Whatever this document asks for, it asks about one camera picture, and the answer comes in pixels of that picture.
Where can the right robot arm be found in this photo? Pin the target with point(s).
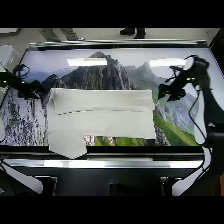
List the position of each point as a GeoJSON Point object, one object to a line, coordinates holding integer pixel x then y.
{"type": "Point", "coordinates": [210, 110]}

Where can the silver frame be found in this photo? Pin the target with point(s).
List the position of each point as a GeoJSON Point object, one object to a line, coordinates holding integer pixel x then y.
{"type": "Point", "coordinates": [110, 163]}

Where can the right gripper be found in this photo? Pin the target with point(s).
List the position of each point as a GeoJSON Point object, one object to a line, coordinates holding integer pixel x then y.
{"type": "Point", "coordinates": [171, 90]}

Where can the pale grey pants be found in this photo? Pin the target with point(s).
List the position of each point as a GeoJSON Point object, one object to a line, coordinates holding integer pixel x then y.
{"type": "Point", "coordinates": [100, 113]}

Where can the person's legs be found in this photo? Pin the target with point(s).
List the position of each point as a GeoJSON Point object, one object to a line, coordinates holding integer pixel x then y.
{"type": "Point", "coordinates": [63, 34]}
{"type": "Point", "coordinates": [133, 32]}

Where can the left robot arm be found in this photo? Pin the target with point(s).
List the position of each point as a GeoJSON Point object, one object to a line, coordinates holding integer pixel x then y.
{"type": "Point", "coordinates": [20, 87]}

